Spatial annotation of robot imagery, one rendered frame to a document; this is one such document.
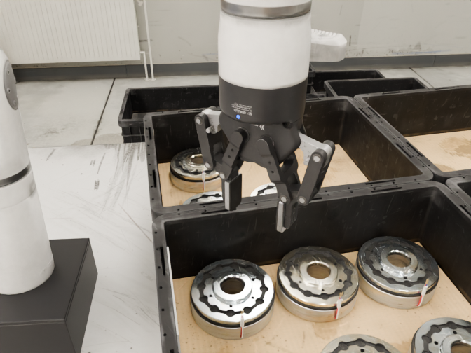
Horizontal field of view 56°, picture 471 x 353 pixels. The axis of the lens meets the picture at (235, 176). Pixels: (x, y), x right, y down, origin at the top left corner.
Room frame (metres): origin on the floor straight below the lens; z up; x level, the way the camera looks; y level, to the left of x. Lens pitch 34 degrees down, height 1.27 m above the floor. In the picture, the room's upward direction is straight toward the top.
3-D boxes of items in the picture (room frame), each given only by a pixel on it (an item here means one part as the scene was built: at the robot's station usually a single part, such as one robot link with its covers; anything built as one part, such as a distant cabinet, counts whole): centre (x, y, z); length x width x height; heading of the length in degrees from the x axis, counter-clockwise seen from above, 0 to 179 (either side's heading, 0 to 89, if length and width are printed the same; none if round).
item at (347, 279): (0.40, -0.11, 0.86); 0.10 x 0.10 x 0.01
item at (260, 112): (0.36, -0.02, 1.10); 0.08 x 0.08 x 0.09
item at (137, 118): (1.53, 0.22, 0.37); 0.40 x 0.30 x 0.45; 96
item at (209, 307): (0.37, 0.00, 0.86); 0.10 x 0.10 x 0.01
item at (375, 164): (0.62, -0.06, 0.87); 0.40 x 0.30 x 0.11; 102
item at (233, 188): (0.37, 0.00, 1.01); 0.02 x 0.01 x 0.04; 146
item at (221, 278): (0.37, 0.00, 0.86); 0.05 x 0.05 x 0.01
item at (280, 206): (0.34, -0.05, 1.01); 0.02 x 0.01 x 0.04; 146
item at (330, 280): (0.40, -0.11, 0.86); 0.05 x 0.05 x 0.01
